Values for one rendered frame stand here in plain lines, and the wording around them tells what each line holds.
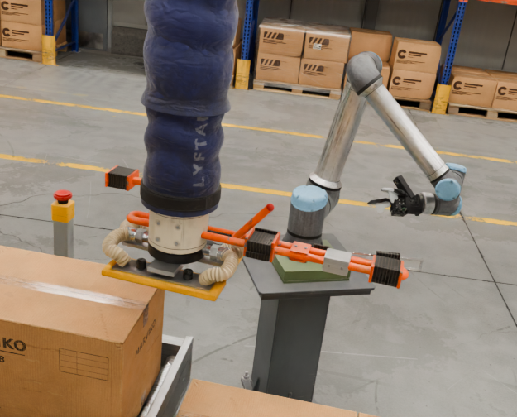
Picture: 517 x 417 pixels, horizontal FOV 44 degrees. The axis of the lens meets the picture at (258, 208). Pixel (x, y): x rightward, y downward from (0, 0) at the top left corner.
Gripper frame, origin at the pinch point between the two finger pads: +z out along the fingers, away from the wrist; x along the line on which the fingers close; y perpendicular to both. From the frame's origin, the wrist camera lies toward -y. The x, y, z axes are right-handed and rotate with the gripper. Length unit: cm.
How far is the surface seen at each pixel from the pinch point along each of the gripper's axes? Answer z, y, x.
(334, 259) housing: 42, 49, -66
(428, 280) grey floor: -106, -12, 161
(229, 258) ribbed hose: 69, 47, -54
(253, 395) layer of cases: 49, 78, 6
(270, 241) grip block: 58, 43, -59
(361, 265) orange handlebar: 35, 51, -67
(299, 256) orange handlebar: 50, 48, -62
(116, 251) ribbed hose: 100, 44, -47
